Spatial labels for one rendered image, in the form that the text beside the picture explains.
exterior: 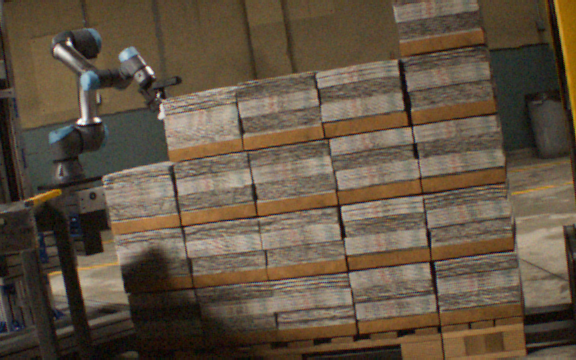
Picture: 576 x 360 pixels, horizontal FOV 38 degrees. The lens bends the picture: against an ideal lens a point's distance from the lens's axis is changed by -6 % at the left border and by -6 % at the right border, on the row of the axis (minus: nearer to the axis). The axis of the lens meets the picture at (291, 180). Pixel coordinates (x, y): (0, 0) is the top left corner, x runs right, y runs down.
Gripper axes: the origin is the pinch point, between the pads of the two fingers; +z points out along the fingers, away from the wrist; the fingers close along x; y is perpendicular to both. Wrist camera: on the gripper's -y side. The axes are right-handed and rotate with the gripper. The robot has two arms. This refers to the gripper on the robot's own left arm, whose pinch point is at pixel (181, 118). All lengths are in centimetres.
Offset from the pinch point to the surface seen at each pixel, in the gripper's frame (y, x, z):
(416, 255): -43, 18, 92
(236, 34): 113, -623, -174
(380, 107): -64, 18, 46
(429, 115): -76, 18, 58
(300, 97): -45, 18, 26
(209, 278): 22, 18, 55
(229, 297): 20, 18, 65
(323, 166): -36, 17, 49
